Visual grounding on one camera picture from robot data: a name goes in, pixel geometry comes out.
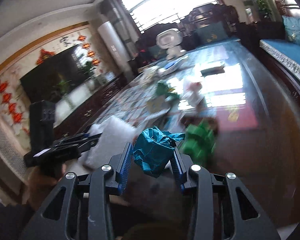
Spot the teal paper ball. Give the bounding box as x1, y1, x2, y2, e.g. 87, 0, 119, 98
133, 126, 185, 178

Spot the green paper ball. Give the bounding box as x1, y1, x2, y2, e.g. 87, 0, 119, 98
179, 121, 216, 167

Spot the person's left hand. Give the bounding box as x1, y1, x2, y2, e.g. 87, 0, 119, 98
28, 164, 66, 211

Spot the white plastic bag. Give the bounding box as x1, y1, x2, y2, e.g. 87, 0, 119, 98
78, 116, 137, 170

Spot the pink white crumpled wrapper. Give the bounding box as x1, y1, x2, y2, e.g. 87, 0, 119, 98
184, 82, 204, 107

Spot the black flat screen television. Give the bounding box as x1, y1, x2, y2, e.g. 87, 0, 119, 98
20, 44, 97, 103

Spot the dark wooden coffee table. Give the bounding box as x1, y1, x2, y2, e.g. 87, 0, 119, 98
72, 38, 300, 228

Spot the black flat object on table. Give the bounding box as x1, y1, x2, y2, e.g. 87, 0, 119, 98
200, 64, 225, 77

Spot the white cylindrical air conditioner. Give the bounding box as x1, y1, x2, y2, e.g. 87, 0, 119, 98
97, 21, 134, 82

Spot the white robot toy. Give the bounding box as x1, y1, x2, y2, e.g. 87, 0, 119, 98
156, 28, 187, 61

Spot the teal pillow on far sofa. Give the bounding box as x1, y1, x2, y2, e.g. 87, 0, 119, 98
196, 22, 229, 44

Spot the blue sofa seat cushion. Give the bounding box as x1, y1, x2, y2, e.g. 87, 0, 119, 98
259, 39, 300, 81

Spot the dark carved wooden sofa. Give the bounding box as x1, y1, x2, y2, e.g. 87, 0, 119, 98
255, 0, 300, 107

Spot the green potted plant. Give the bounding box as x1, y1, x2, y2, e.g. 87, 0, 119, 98
256, 0, 272, 21

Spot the blue embroidered throw pillow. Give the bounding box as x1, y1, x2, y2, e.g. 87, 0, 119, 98
282, 16, 300, 46

